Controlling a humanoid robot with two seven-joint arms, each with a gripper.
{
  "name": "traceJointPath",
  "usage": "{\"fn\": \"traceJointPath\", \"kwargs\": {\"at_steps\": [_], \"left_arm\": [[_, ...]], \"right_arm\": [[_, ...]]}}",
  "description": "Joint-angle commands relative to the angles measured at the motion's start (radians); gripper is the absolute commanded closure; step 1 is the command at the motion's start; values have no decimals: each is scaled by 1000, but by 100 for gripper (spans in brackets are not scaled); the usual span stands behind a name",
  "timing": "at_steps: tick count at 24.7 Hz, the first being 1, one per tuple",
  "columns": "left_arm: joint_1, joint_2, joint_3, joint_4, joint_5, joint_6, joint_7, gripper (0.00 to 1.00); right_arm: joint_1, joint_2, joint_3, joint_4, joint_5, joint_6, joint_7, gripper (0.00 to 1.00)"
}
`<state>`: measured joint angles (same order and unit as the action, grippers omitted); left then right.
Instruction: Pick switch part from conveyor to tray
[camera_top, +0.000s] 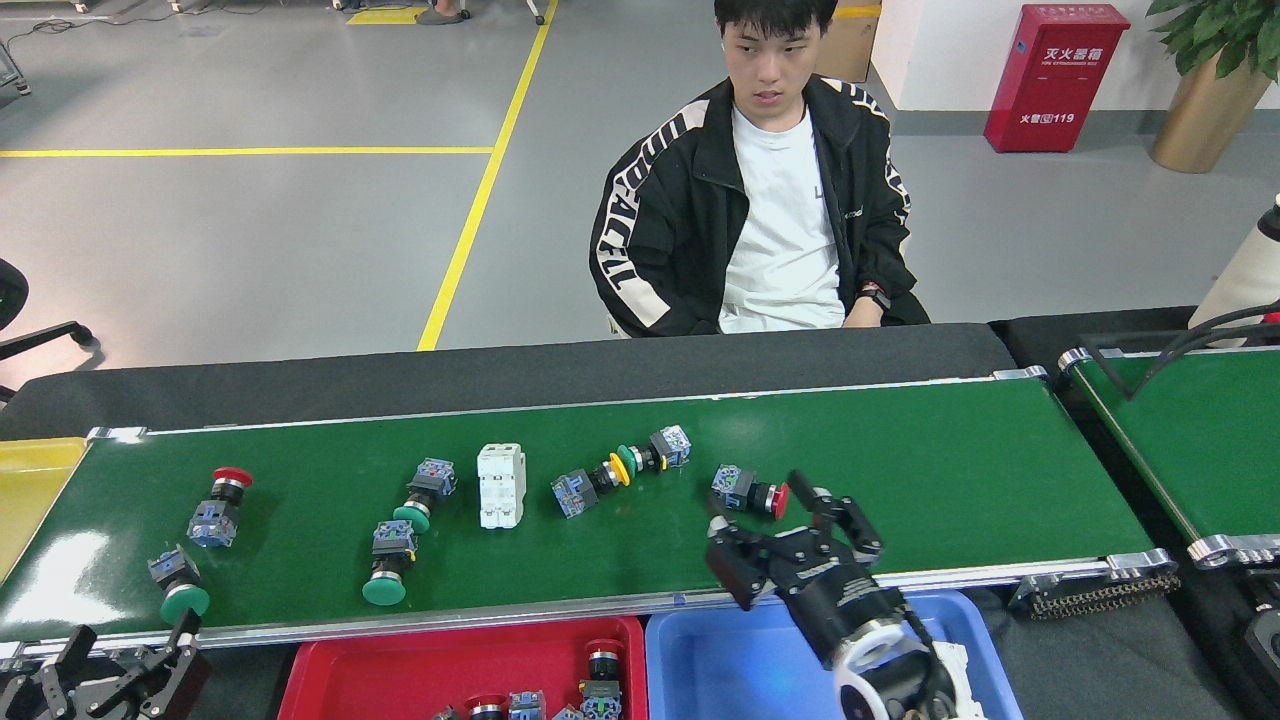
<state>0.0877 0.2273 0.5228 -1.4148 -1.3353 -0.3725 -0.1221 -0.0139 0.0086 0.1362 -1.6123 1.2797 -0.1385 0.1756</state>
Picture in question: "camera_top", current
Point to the black wristwatch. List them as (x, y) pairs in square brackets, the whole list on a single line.
[(875, 297)]

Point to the black joystick controller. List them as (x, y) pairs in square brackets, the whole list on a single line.
[(1268, 640)]

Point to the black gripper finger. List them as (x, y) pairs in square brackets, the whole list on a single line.
[(850, 525), (40, 695), (180, 685), (740, 570)]

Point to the green conveyor belt long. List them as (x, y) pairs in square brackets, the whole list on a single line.
[(900, 480)]

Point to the potted plant in gold pot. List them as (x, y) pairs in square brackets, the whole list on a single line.
[(1200, 120)]

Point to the cardboard box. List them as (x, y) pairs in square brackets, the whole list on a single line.
[(850, 45)]

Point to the person's left hand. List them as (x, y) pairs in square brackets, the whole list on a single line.
[(865, 315)]

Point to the white cylinder with black band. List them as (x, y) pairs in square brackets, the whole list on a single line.
[(1240, 280)]

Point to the blue tray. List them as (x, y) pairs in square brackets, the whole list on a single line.
[(720, 670)]

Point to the black guide bar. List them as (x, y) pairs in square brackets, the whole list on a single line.
[(1107, 374)]

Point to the green conveyor belt short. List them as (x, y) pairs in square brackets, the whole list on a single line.
[(1200, 450)]

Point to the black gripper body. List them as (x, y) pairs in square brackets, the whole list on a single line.
[(840, 600)]

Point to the red fire extinguisher box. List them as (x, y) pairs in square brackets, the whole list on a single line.
[(1055, 90)]

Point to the green push button switch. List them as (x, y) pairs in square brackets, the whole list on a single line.
[(672, 445), (385, 590), (185, 603), (437, 477)]

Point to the yellow push button switch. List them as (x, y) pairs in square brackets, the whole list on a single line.
[(573, 495)]

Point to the black office chair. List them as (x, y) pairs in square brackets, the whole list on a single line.
[(60, 332)]

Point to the yellow bin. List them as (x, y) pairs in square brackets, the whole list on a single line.
[(35, 490)]

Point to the pale grey chair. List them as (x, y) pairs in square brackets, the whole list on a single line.
[(618, 328)]

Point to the white wheeled stand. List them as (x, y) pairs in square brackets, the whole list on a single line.
[(537, 14)]

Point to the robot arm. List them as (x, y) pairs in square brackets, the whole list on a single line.
[(900, 680)]

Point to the red tray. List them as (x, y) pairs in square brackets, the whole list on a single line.
[(380, 680)]

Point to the person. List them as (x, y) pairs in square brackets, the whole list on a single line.
[(780, 230), (440, 15)]

